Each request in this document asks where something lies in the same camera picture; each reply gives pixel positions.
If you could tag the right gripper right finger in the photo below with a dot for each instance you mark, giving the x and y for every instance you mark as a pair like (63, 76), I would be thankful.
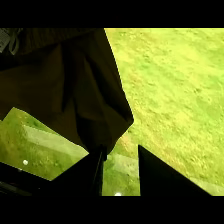
(160, 180)

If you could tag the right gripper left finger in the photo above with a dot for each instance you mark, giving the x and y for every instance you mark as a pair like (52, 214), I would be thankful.
(85, 176)

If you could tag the brown trousers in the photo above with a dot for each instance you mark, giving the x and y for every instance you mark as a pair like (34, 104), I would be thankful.
(66, 83)

